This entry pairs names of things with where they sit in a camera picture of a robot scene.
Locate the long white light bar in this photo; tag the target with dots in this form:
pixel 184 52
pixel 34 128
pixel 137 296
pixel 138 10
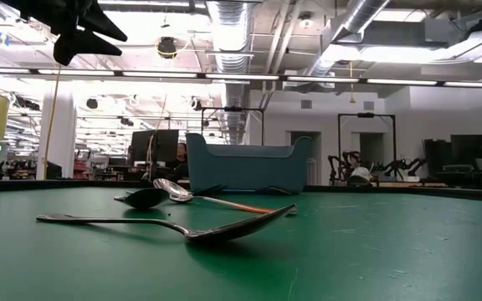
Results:
pixel 241 77

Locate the green table mat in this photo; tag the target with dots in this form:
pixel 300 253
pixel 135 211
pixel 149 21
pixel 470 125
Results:
pixel 98 271

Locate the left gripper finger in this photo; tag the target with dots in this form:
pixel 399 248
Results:
pixel 94 21
pixel 73 46

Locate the black ceiling dome camera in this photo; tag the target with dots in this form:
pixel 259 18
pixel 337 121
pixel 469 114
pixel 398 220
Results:
pixel 167 48

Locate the black metal rig frame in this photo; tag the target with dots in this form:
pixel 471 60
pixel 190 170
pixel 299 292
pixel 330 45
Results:
pixel 232 109
pixel 366 114

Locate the black background robot arm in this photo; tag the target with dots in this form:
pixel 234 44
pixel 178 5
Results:
pixel 343 161
pixel 400 164

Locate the white building column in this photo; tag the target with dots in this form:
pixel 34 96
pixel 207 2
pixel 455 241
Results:
pixel 63 138

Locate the person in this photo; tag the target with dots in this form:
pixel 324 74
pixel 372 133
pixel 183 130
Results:
pixel 181 159

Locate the smooth silver air duct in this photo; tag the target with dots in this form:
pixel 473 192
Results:
pixel 362 12

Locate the corrugated silver air duct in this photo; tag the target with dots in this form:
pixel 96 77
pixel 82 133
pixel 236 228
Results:
pixel 230 33

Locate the dark steel spoon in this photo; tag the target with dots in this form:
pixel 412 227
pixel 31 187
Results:
pixel 232 230
pixel 145 198

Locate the black monitor on stand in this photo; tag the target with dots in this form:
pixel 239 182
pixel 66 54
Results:
pixel 153 144

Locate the black monitor on desk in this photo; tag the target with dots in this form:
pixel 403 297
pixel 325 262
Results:
pixel 467 146

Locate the grey-blue plastic bin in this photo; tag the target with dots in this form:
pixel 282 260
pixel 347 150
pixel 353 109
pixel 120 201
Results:
pixel 245 167

